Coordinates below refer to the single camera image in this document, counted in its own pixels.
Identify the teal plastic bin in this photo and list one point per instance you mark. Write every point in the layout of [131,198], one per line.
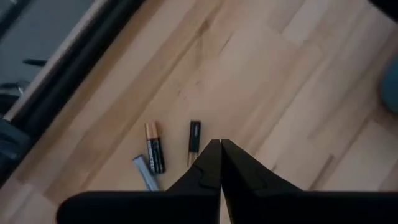
[391,87]

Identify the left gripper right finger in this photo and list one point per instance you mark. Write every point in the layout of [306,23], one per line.
[280,208]

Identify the silver battery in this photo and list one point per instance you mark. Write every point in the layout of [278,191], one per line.
[146,174]

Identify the small black object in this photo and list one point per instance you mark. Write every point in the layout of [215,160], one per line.
[34,62]

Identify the small black copper battery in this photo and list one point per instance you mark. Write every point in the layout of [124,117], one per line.
[194,137]

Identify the large black copper battery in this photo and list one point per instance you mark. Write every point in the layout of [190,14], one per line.
[155,149]

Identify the dark table clamp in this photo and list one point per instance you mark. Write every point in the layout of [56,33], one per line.
[12,146]

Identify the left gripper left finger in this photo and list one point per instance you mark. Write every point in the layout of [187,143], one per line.
[192,199]

